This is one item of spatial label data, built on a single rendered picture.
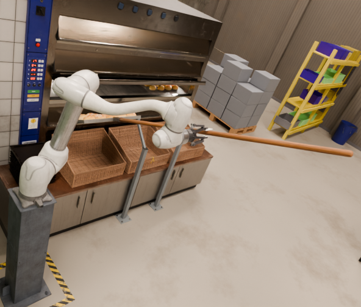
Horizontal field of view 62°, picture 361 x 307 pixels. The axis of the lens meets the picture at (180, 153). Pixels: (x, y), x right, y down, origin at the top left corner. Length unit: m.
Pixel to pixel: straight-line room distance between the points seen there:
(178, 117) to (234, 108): 4.77
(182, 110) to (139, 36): 1.68
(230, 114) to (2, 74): 4.56
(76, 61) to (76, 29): 0.26
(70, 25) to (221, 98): 4.25
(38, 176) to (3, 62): 1.01
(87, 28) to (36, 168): 1.31
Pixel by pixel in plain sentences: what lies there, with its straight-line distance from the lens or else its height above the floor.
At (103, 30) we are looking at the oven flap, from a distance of 2.84.
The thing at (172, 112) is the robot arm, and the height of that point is 1.88.
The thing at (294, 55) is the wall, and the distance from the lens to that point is 10.01.
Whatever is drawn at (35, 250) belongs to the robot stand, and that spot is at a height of 0.57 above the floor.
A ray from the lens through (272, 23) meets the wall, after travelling 10.47.
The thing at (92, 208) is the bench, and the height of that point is 0.28.
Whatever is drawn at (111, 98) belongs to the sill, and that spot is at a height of 1.18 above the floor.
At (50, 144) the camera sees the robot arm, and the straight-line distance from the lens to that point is 2.07.
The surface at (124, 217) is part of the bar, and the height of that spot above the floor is 0.03.
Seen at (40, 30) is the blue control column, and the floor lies 1.76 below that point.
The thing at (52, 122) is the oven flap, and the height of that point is 0.96.
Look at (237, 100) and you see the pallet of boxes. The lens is 6.17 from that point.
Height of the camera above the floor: 2.46
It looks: 30 degrees down
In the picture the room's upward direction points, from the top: 22 degrees clockwise
